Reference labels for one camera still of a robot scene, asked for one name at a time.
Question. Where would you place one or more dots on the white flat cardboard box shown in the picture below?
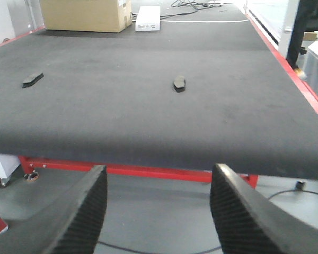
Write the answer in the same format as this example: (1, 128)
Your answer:
(148, 19)

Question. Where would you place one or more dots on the black conveyor belt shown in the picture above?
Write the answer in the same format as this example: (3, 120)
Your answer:
(148, 92)

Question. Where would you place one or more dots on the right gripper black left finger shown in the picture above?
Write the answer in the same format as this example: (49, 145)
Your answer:
(72, 223)

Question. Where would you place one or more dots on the grey brake pad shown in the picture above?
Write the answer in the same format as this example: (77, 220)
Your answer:
(32, 79)
(179, 84)

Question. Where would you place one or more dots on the red metal frame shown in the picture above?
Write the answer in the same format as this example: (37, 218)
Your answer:
(175, 172)

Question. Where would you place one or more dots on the person's black trouser leg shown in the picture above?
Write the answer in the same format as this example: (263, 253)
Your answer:
(304, 12)

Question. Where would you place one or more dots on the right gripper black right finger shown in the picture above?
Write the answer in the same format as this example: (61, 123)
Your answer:
(247, 222)

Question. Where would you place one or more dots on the large brown cardboard box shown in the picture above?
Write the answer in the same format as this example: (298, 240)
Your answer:
(88, 16)

